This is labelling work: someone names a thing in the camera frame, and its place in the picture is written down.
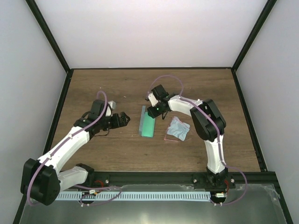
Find light blue cleaning cloth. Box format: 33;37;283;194
166;117;190;141

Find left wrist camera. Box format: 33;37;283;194
106;101;116;117

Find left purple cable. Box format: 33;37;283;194
27;91;122;207

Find grey green glasses case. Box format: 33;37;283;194
138;105;155;138

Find pink frame sunglasses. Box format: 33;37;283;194
164;129;189;142

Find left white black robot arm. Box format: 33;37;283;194
21;99;130;205

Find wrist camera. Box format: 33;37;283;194
146;92;159;107
106;101;116;117

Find black enclosure frame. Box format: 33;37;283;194
26;0;293;224

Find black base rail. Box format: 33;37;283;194
30;171;276;189

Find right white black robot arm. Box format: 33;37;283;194
146;92;228;188

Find light blue slotted cable duct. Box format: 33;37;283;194
56;191;211;202

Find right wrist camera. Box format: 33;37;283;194
146;92;159;107

